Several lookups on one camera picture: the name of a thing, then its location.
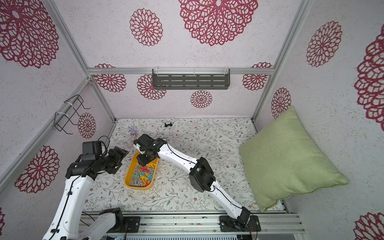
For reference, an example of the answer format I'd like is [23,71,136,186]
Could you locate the grey clothespin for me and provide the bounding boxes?
[130,177,143,188]

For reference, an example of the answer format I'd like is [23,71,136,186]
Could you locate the purple bunny figurine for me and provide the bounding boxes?
[130,128,137,139]

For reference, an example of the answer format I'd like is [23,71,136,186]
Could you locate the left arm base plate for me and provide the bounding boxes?
[119,216,141,234]

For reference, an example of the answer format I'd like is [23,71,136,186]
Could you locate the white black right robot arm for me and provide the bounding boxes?
[134,134,252,231]

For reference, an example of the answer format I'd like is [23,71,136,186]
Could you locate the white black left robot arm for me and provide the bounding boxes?
[43,147,129,240]

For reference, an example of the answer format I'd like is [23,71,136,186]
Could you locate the black wire wall rack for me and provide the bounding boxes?
[53,94,90,135]

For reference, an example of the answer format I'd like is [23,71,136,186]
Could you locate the yellow storage box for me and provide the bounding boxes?
[124,152,159,190]

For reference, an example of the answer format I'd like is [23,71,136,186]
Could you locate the grey wall shelf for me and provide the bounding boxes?
[152,69,231,90]

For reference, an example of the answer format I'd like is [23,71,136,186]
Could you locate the yellow clothespin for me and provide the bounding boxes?
[140,175,148,184]
[148,163,157,169]

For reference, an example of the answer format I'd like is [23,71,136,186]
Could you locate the green pillow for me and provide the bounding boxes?
[239,107,348,212]

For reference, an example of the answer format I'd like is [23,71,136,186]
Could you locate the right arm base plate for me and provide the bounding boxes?
[219,215,261,233]

